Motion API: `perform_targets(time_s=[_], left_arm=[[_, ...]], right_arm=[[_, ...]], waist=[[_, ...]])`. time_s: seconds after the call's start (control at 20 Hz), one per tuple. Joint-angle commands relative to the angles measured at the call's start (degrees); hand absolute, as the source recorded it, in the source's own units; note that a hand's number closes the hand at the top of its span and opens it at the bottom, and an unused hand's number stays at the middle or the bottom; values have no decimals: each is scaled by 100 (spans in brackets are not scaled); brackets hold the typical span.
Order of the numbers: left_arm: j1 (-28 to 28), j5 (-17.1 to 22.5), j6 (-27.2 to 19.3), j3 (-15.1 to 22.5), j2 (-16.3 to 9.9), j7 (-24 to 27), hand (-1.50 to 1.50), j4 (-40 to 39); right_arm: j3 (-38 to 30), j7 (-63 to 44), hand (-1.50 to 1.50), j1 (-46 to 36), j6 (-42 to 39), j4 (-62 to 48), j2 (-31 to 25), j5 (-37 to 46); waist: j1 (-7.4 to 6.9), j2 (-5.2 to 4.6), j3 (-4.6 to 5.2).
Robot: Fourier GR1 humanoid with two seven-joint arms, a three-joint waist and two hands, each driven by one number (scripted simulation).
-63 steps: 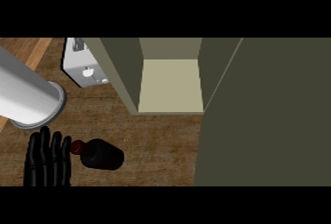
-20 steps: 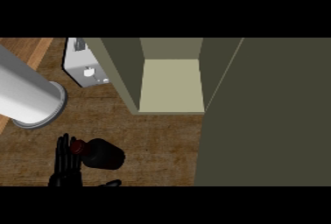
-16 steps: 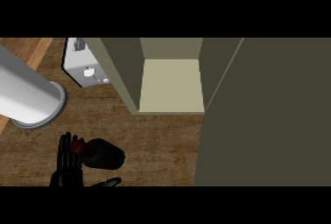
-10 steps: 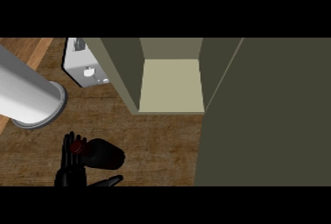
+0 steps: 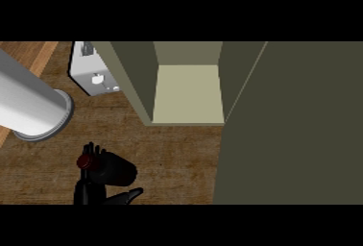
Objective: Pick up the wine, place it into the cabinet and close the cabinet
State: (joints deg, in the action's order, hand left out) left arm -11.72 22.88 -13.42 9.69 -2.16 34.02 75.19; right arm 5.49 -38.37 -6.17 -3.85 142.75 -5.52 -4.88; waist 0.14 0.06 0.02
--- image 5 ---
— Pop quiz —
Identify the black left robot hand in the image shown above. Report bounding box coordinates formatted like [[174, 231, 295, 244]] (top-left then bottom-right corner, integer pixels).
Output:
[[73, 141, 145, 206]]

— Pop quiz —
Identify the dark wine bottle red cap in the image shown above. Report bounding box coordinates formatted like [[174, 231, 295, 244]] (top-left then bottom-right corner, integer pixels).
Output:
[[76, 151, 139, 187]]

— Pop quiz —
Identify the olive green open cabinet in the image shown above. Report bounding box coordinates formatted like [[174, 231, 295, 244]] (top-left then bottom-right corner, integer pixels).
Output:
[[90, 40, 270, 127]]

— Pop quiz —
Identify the dark olive cabinet door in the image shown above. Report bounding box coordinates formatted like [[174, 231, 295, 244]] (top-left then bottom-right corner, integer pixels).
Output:
[[211, 40, 363, 206]]

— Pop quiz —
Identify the large white cylinder appliance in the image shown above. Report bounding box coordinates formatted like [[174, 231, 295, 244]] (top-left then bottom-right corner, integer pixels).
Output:
[[0, 48, 77, 143]]

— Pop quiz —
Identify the white boxy appliance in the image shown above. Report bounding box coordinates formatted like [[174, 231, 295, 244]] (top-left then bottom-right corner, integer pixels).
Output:
[[68, 40, 123, 97]]

